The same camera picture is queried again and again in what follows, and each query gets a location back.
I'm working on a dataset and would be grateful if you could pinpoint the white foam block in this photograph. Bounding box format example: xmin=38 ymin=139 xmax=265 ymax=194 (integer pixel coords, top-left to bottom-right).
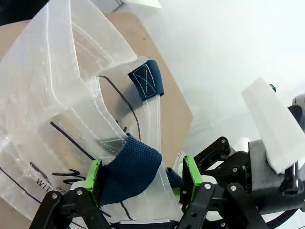
xmin=241 ymin=77 xmax=305 ymax=175

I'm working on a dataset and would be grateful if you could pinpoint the clear bag with blue handles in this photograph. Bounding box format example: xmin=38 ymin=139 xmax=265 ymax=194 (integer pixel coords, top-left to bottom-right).
xmin=0 ymin=0 xmax=194 ymax=224

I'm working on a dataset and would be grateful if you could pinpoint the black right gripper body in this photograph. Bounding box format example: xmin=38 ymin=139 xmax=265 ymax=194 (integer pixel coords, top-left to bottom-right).
xmin=214 ymin=152 xmax=305 ymax=212

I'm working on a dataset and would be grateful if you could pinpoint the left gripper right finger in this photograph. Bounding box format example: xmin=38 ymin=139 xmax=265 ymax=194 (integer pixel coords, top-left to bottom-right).
xmin=178 ymin=154 xmax=263 ymax=229

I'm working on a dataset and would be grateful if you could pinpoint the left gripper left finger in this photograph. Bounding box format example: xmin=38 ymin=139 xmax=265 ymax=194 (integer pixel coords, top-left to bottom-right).
xmin=30 ymin=158 xmax=112 ymax=229

